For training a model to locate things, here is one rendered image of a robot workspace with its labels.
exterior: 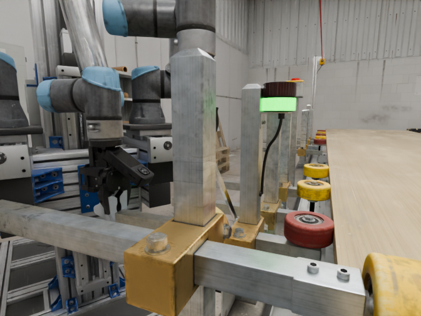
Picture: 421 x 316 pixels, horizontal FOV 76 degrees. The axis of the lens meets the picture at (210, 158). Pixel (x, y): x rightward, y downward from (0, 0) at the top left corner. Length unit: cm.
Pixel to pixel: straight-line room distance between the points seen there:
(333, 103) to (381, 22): 222
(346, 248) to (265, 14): 884
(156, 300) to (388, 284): 17
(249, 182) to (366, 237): 21
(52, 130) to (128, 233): 96
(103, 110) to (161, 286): 44
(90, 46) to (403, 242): 78
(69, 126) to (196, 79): 92
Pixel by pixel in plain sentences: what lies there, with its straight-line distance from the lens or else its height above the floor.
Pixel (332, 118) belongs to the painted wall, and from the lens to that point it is 837.
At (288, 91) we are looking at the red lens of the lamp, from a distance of 49.
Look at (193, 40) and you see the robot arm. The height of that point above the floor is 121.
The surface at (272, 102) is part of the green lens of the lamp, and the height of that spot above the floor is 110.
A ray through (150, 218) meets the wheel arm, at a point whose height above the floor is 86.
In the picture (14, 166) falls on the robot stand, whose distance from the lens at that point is 92.
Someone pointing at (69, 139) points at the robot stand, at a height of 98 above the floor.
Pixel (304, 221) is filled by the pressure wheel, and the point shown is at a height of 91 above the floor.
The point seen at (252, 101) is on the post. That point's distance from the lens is 50.
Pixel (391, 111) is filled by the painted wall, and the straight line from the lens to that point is 844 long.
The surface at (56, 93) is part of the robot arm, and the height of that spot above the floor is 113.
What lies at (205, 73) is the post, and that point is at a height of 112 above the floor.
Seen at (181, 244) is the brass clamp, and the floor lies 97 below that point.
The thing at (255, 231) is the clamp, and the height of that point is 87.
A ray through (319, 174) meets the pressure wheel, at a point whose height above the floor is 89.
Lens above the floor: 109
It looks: 10 degrees down
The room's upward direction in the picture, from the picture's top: straight up
